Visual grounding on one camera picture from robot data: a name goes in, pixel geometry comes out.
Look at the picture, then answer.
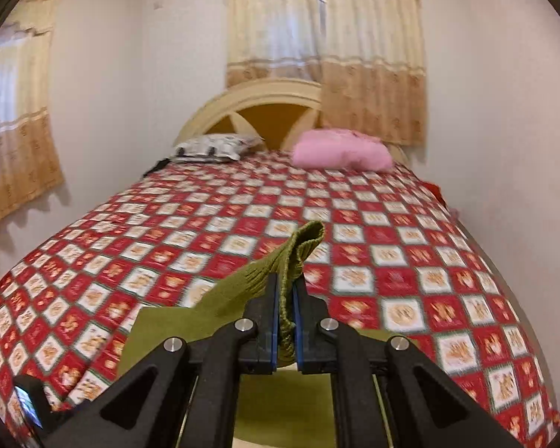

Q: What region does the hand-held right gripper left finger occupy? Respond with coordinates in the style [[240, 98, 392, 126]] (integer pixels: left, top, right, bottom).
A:
[[37, 273, 281, 448]]

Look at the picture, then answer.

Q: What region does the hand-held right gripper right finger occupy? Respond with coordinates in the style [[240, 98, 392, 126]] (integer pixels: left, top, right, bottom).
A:
[[292, 280, 537, 448]]

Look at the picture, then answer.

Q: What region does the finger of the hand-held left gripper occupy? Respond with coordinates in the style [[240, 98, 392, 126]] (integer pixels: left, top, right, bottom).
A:
[[13, 374, 57, 432]]

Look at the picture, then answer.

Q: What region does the green knit sweater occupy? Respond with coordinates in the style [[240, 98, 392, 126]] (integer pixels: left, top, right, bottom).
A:
[[116, 221, 421, 448]]

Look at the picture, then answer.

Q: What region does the red checkered printed blanket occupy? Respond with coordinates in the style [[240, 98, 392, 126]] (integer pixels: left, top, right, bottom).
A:
[[0, 149, 560, 448]]

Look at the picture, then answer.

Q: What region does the pink pillow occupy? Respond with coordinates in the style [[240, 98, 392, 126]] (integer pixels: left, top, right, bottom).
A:
[[292, 128, 395, 172]]

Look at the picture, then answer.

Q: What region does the grey patterned pillow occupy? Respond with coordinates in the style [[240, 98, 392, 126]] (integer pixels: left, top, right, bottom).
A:
[[172, 133, 264, 164]]

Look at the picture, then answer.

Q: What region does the cream arched bed headboard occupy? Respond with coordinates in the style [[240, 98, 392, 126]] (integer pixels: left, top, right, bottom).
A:
[[174, 79, 409, 164]]

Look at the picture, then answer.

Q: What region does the beige floral curtain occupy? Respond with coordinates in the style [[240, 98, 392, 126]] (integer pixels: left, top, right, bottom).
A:
[[0, 0, 66, 239], [318, 0, 427, 146], [226, 0, 326, 90]]

